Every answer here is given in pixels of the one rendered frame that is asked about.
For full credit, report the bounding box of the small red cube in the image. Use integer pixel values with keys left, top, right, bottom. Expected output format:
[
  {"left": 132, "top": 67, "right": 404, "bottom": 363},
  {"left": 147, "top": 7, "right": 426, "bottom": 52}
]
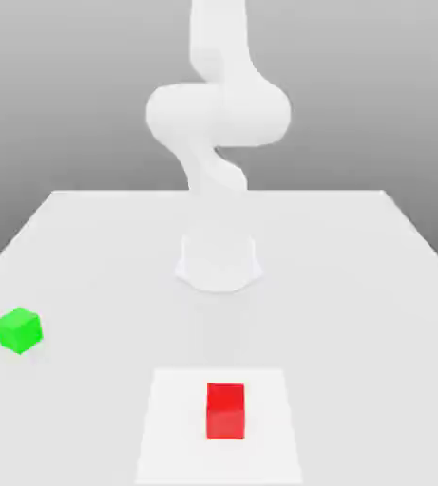
[{"left": 205, "top": 382, "right": 246, "bottom": 440}]

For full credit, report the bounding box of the small green cube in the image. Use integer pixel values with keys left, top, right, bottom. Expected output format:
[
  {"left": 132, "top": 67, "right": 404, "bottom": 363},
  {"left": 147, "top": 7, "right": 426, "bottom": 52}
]
[{"left": 0, "top": 306, "right": 44, "bottom": 356}]

